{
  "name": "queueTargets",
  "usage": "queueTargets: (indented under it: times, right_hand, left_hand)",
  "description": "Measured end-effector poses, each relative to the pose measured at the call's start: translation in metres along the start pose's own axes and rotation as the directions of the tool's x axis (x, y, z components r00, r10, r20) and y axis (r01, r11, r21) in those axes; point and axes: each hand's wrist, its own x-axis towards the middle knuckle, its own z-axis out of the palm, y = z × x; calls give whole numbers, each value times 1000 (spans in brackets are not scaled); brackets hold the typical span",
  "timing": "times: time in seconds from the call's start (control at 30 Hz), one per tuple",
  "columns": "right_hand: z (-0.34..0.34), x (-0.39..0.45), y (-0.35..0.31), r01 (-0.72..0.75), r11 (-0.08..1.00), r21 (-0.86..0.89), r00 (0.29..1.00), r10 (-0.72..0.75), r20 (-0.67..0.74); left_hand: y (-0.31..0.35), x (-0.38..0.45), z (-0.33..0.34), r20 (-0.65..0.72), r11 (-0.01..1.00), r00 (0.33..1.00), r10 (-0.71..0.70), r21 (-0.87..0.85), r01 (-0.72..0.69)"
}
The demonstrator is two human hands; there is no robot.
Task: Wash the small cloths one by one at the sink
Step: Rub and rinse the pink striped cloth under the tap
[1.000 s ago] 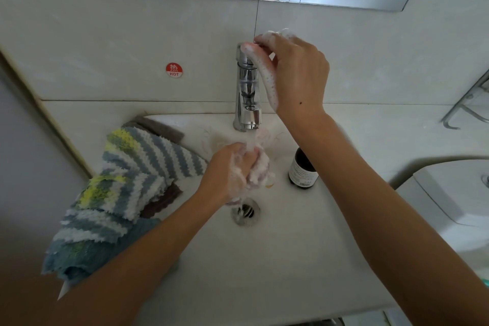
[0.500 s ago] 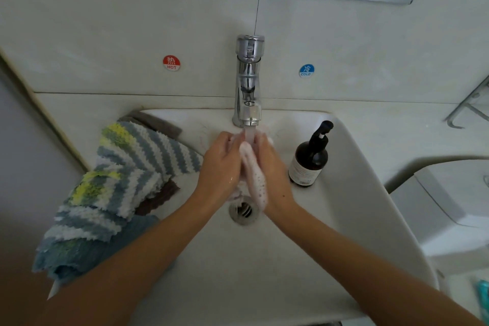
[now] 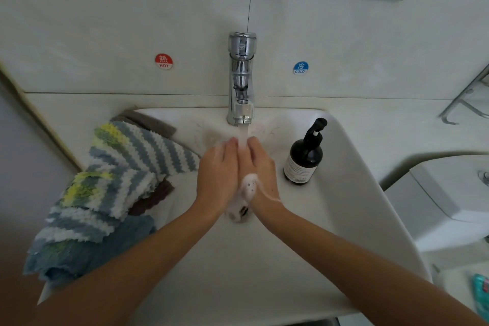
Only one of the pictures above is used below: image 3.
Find person's right hand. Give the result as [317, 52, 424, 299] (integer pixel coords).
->
[237, 136, 285, 222]

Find person's left hand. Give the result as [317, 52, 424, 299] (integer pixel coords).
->
[195, 137, 240, 220]

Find pink white striped cloth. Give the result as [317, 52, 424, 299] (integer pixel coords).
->
[229, 173, 261, 220]

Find brown cloth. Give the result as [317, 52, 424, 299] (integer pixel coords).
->
[111, 110, 177, 216]

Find white ceramic sink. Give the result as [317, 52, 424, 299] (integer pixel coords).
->
[38, 106, 432, 326]

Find blue stained cloth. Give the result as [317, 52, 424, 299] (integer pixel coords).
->
[23, 215, 157, 285]

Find person's right forearm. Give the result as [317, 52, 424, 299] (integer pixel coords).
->
[256, 203, 489, 326]

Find person's left forearm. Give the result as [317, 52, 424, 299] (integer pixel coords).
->
[31, 203, 223, 326]

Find metal sink drain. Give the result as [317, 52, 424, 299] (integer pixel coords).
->
[228, 203, 253, 224]

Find black pump soap bottle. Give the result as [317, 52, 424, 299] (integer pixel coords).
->
[283, 117, 329, 185]

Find chrome faucet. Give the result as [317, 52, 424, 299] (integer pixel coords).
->
[226, 32, 258, 126]

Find red round sticker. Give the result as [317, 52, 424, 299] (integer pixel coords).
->
[154, 52, 174, 71]

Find gray patterned trousers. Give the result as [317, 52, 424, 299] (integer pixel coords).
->
[286, 316, 341, 326]

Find white toilet tank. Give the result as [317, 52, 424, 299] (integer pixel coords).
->
[384, 155, 489, 253]

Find white toilet lid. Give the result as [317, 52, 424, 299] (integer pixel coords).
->
[436, 257, 489, 326]

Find teal tube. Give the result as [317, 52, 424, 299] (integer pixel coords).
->
[471, 273, 489, 319]

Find metal wall shelf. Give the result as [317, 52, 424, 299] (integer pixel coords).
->
[439, 64, 489, 126]

